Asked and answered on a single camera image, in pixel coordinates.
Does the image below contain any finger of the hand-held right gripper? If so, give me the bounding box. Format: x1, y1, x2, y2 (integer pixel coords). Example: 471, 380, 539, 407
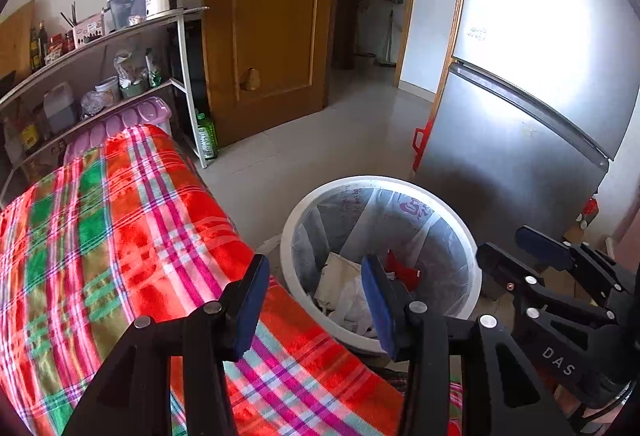
476, 242, 617, 328
516, 225, 626, 298

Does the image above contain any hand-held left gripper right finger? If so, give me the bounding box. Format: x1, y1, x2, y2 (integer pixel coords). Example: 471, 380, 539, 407
361, 255, 576, 436

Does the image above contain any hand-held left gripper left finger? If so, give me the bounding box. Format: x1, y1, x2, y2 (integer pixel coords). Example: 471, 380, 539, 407
62, 255, 271, 436

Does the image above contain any red paper bag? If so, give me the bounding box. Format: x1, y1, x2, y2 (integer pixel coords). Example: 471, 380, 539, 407
387, 250, 423, 289

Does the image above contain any white paper bag leaf print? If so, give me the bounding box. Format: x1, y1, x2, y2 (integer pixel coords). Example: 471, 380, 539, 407
315, 252, 366, 312

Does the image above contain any white trash bin clear liner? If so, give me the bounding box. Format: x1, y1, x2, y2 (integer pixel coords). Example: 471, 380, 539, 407
280, 175, 483, 357

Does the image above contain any small red container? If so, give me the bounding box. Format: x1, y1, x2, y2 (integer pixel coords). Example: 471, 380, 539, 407
580, 197, 600, 228

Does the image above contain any plaid tablecloth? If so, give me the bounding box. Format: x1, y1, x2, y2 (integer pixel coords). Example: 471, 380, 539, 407
0, 123, 463, 436

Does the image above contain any red plastic object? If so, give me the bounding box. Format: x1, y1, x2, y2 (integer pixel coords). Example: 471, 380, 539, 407
412, 119, 436, 167

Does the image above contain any green plastic bottle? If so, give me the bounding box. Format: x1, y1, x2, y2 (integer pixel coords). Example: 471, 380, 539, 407
195, 111, 219, 160

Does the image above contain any silver refrigerator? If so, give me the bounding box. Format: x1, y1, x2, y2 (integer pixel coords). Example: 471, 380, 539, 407
417, 0, 640, 237

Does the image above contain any purple plastic stool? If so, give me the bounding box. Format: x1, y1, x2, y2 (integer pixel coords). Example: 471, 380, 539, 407
62, 97, 173, 164

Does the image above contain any white metal shelf rack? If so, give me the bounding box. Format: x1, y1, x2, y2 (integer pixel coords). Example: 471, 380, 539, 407
0, 6, 208, 207

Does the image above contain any crumpled clear plastic bag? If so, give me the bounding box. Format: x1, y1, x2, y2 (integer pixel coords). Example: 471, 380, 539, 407
80, 90, 106, 117

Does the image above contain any white plastic tub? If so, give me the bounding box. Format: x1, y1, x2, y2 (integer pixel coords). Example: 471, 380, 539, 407
94, 77, 121, 102

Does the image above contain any wooden door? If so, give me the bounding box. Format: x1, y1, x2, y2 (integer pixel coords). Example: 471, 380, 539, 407
200, 0, 343, 149

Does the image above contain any white plastic bag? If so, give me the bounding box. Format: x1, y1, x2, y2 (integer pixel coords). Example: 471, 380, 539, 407
114, 50, 148, 87

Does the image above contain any grey plastic jerrycan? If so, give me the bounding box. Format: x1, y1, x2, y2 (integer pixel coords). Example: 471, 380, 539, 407
44, 83, 78, 132

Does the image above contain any pink utensil box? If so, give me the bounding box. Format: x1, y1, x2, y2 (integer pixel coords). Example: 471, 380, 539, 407
72, 14, 106, 40

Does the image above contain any blue lidded plastic container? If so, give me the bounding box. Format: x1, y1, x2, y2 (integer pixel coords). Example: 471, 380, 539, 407
102, 0, 148, 30

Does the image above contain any dark oil bottle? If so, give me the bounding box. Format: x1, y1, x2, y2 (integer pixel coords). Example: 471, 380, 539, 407
30, 21, 51, 70

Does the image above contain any wooden cutting board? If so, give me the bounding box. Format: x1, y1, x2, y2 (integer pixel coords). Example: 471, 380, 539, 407
0, 0, 36, 82

